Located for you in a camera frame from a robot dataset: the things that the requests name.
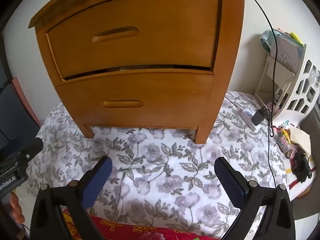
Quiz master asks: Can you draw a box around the white cutout rack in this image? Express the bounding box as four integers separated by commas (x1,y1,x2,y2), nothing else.
254,45,320,120

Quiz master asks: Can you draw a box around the white power strip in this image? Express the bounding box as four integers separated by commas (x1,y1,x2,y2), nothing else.
239,109,263,132

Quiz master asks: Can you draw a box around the black charger adapter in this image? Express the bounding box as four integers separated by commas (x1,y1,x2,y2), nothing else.
251,106,268,126

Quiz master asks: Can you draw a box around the person's left hand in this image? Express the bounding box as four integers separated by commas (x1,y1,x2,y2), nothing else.
10,194,25,225

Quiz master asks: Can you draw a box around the wooden drawer with level handle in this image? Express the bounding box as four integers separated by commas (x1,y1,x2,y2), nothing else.
57,71,217,128

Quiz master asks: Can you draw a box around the dark cabinet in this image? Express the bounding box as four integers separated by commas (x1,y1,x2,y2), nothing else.
0,75,40,155

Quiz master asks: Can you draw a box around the teal plastic bag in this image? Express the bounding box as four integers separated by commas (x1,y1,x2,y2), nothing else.
260,29,278,53

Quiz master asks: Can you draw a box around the wooden nightstand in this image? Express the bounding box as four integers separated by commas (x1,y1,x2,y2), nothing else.
28,0,252,144

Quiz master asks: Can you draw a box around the black cable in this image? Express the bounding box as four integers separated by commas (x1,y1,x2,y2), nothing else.
244,0,282,189

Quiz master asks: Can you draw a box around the grey floral quilt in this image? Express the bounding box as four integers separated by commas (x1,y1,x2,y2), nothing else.
26,90,290,238

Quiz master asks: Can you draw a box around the red floral blanket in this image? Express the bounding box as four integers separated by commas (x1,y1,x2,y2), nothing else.
61,209,220,240

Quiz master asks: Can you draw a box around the black knitted cloth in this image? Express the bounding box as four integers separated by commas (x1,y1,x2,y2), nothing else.
291,152,314,183

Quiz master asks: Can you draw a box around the yellow packet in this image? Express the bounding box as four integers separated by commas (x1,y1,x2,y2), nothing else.
290,31,303,44

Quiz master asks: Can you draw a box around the colourful patterned roll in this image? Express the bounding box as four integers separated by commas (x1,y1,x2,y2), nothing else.
277,130,293,153

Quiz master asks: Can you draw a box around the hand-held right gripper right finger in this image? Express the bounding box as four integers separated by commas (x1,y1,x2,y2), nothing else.
214,157,297,240

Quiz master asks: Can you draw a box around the wooden drawer with slanted handle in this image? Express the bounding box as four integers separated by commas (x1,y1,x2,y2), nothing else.
46,0,220,80

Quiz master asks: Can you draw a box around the cream paper bag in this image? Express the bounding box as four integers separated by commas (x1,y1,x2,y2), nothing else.
290,126,312,155

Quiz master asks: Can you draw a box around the pink board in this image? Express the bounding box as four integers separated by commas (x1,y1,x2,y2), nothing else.
11,77,42,127

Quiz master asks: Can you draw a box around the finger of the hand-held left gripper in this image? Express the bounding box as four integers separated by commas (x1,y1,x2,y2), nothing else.
19,137,43,160

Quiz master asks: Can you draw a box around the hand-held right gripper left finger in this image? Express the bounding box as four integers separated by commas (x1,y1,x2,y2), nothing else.
30,156,113,240

